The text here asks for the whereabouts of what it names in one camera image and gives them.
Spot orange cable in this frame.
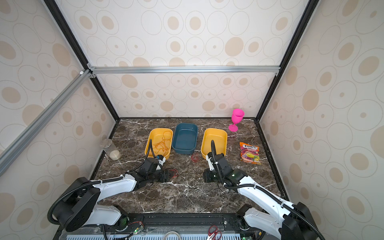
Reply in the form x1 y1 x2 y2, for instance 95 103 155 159
151 131 172 157

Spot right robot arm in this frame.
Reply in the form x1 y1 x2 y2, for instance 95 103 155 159
203 141 325 240

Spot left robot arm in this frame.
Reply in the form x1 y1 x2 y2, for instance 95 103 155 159
47 147 177 232

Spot colourful snack bag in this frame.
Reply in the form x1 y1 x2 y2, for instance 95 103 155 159
240 142 262 165

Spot right yellow plastic bin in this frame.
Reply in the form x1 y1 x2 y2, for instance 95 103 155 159
201 128 228 159

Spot yellow plastic bin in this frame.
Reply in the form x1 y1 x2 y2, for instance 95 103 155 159
145 128 173 160
201 128 228 159

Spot left yellow plastic bin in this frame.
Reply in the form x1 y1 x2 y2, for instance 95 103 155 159
145 128 173 160

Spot teal plastic bin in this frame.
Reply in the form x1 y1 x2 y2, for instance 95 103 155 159
172 123 198 155

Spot clear jar with white powder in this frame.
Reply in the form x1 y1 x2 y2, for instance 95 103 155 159
101 139 122 161

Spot pink plastic goblet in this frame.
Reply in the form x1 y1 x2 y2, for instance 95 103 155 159
229 109 245 132

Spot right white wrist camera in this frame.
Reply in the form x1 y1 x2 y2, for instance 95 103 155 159
206 152 215 171

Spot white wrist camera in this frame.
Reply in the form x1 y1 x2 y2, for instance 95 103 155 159
206 152 215 171
156 155 166 170

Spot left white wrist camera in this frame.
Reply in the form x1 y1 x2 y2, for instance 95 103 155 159
156 155 166 170

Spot red handled scissors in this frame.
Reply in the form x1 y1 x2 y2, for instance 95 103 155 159
207 225 222 240

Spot horizontal aluminium rail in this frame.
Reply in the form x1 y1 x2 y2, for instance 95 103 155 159
90 66 280 74

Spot diagonal aluminium rail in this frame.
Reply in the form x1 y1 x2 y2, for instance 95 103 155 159
1 69 91 175

